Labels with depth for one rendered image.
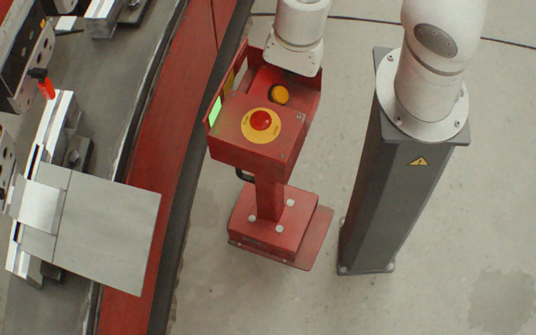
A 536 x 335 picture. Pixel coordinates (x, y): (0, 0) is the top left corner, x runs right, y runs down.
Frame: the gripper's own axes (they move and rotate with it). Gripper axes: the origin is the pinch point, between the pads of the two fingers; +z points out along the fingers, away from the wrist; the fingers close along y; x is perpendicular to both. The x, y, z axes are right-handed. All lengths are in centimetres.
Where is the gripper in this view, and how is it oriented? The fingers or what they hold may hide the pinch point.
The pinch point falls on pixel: (290, 70)
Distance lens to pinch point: 138.8
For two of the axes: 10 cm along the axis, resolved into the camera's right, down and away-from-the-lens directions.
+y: 9.3, 3.7, -0.7
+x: 3.7, -8.7, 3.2
